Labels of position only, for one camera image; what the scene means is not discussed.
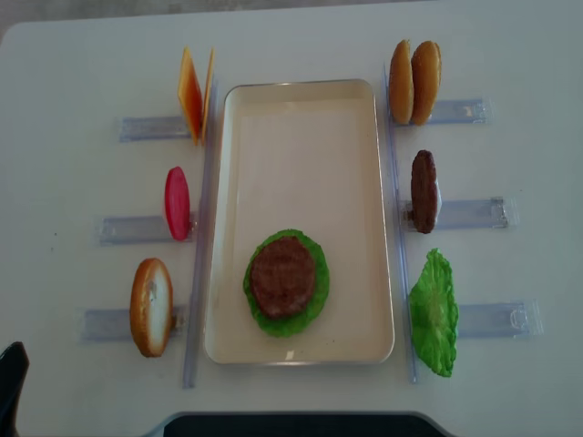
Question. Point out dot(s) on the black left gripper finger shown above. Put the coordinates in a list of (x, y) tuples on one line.
[(14, 367)]

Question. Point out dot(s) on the orange cheese slice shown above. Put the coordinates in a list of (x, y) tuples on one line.
[(190, 96), (206, 101)]

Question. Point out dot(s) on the sliced bread standing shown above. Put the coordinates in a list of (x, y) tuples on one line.
[(151, 306)]

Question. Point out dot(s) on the red tomato slice standing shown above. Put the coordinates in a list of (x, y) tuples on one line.
[(177, 205)]

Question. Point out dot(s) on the brown meat patty on tray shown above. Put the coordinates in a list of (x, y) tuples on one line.
[(282, 278)]

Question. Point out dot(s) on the green lettuce leaf on tray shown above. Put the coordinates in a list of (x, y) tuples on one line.
[(295, 324)]

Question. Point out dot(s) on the green lettuce leaf standing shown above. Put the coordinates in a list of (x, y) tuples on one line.
[(435, 315)]

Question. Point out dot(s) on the brown meat patty standing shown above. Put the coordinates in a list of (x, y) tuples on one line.
[(424, 192)]

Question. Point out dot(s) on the black base at bottom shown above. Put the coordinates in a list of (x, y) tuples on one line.
[(300, 424)]

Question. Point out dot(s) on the cream rectangular metal tray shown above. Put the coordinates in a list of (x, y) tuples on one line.
[(302, 156)]

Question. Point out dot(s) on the brown bun half left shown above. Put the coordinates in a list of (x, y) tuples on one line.
[(401, 84)]

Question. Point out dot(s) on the brown bun half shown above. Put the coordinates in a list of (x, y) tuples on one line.
[(426, 69), (401, 84)]

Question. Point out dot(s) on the brown bun half right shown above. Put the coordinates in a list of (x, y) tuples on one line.
[(426, 69)]

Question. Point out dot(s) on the clear bread holder rail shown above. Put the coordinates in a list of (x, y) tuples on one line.
[(114, 325)]

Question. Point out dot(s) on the long clear left rail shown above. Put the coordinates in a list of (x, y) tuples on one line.
[(191, 356)]

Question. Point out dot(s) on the long clear rail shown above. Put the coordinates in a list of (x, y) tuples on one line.
[(399, 241), (191, 356)]

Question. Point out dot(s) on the clear tomato holder rail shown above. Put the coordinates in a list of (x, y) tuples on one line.
[(112, 231)]

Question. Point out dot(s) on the clear cheese holder rail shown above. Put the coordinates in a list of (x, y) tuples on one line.
[(152, 128)]

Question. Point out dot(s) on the long clear right rail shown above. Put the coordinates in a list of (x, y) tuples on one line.
[(399, 241)]

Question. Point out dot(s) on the clear patty holder rail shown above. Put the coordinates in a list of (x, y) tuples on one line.
[(483, 213)]

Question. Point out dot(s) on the clear lettuce holder rail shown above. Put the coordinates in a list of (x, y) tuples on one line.
[(515, 319)]

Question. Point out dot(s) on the clear bun holder rail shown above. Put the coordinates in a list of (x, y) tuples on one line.
[(461, 111)]

